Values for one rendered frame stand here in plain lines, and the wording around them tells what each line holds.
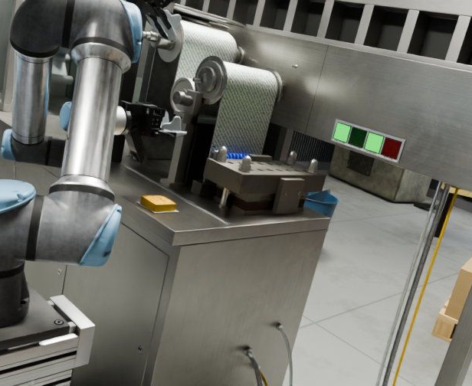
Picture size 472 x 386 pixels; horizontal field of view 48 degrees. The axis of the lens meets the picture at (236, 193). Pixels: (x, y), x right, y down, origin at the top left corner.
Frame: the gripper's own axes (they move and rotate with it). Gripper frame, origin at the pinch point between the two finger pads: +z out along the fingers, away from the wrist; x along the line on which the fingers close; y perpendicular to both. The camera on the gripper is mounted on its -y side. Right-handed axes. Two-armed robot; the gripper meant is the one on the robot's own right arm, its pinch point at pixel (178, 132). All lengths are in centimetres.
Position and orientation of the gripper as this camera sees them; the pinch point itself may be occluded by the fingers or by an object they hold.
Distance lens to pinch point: 156.5
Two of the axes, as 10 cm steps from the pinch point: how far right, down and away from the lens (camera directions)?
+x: -6.7, -3.4, 6.6
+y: 2.2, -9.4, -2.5
